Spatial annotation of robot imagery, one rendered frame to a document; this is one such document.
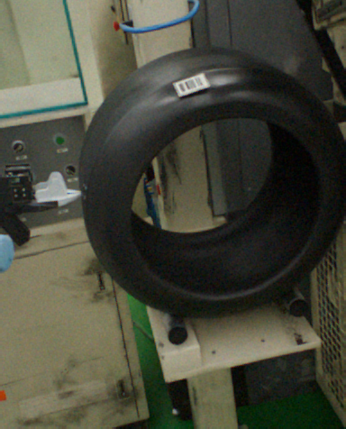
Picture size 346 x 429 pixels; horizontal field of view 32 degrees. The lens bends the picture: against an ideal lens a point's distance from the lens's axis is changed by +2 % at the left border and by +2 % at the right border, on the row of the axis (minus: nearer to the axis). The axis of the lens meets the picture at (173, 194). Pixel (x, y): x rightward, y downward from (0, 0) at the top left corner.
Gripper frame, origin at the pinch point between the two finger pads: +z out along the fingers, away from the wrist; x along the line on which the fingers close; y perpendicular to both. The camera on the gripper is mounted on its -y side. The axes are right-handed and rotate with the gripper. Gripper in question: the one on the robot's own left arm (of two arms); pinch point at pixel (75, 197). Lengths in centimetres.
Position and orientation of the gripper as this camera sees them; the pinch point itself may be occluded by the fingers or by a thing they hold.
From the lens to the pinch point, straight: 128.0
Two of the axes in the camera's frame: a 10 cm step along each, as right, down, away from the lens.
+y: -0.1, -9.1, -4.0
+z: 9.8, -0.9, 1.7
